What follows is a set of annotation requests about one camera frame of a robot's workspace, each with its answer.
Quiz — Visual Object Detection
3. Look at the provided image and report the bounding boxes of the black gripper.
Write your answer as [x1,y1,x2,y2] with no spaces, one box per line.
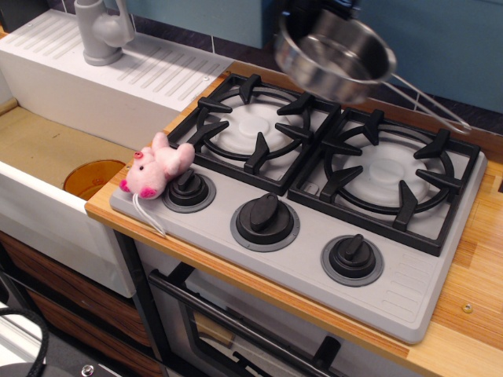
[282,0,359,19]

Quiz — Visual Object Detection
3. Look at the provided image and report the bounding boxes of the stainless steel pan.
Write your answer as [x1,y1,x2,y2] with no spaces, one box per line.
[274,10,472,134]

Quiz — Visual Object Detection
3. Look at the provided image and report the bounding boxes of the pink stuffed pig toy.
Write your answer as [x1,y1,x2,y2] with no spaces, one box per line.
[119,131,196,238]

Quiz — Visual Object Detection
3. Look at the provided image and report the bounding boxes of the black left stove knob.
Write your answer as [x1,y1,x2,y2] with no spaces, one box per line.
[161,168,216,214]

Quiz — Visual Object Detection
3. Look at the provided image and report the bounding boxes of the black stove knob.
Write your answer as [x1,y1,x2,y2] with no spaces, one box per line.
[161,168,216,214]
[321,234,384,287]
[230,192,300,253]

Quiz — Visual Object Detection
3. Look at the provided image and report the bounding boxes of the grey toy stove top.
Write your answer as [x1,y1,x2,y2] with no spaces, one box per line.
[108,72,488,346]

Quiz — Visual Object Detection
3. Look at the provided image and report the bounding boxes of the black middle stove knob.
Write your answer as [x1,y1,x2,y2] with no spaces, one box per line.
[230,192,300,253]

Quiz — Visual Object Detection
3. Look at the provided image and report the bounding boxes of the black right stove knob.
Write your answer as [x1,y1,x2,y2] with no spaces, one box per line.
[321,234,384,287]

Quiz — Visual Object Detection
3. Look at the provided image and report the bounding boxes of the black left burner grate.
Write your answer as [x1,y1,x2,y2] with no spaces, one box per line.
[167,74,341,195]

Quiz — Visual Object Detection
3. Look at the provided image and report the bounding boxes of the black burner grate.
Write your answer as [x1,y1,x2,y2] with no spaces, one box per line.
[288,108,486,257]
[167,74,341,195]

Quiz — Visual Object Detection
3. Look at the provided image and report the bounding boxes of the grey toy faucet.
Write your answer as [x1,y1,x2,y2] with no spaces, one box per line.
[74,0,135,66]

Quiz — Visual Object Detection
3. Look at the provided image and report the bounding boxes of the black right burner grate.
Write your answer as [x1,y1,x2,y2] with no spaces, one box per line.
[288,108,486,257]

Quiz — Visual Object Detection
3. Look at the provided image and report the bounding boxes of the white toy sink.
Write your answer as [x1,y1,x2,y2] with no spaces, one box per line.
[1,10,231,298]

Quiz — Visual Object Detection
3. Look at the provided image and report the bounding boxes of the wooden drawer fronts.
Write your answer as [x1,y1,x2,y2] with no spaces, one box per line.
[1,233,167,376]

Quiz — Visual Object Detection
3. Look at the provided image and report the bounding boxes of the oven door with handle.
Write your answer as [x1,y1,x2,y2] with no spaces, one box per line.
[147,262,354,377]

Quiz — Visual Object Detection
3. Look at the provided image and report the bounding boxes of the black braided cable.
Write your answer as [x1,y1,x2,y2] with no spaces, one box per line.
[0,308,50,377]

